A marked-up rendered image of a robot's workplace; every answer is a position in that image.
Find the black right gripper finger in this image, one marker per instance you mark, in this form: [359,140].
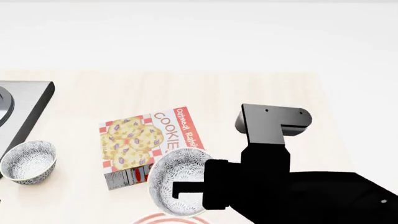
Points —
[189,187]

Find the black white patterned bowl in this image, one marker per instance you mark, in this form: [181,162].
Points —
[177,163]
[28,161]

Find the white plate red rings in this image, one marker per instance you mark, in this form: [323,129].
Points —
[161,219]

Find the oatmeal raisin cookies box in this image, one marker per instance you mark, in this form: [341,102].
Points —
[155,130]

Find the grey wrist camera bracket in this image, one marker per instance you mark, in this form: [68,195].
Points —
[267,123]

